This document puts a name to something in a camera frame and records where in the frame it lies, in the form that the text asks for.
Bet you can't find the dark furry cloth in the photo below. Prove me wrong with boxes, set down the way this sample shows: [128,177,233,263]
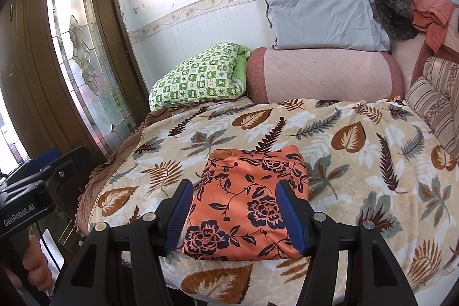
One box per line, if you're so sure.
[373,0,418,40]

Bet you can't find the person's left hand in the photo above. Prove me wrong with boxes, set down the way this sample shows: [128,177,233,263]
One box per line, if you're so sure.
[3,235,49,294]

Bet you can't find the grey pillow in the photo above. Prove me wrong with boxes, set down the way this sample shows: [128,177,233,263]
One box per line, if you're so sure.
[259,0,391,53]

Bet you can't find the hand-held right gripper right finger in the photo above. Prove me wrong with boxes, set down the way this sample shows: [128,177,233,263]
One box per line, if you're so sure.
[275,180,420,306]

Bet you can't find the black cable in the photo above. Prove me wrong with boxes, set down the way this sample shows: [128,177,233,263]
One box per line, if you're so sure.
[36,223,63,272]

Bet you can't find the wooden door with stained glass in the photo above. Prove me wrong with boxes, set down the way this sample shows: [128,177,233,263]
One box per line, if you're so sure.
[0,0,149,249]

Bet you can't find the orange floral garment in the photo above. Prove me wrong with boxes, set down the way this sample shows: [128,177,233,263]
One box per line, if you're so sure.
[181,145,310,261]

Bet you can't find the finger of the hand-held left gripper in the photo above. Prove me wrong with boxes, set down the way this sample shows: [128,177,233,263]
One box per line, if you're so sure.
[5,147,61,185]
[43,146,91,201]

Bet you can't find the green checkered pillow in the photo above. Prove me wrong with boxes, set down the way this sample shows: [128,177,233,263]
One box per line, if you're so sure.
[148,42,252,112]

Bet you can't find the large striped cushion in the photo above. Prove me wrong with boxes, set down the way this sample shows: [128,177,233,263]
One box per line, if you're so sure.
[422,56,459,163]

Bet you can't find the brown frilled bed cover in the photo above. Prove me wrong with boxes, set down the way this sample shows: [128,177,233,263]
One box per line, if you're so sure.
[76,102,252,235]

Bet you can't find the leaf print blanket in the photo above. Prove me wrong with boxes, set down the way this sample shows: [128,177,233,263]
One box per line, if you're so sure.
[88,97,459,305]

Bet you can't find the small striped cushion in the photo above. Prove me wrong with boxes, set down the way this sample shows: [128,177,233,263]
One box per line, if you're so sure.
[405,76,455,145]

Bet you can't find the pink bolster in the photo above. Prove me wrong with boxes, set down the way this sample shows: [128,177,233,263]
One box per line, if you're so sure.
[246,47,405,104]

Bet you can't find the orange towel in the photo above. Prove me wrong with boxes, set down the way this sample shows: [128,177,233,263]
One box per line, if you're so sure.
[410,0,459,54]

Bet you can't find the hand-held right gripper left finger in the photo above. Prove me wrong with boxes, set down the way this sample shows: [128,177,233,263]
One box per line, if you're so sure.
[48,179,194,306]

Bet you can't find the pink sofa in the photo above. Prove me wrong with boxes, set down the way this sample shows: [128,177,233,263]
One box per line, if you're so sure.
[389,10,459,102]

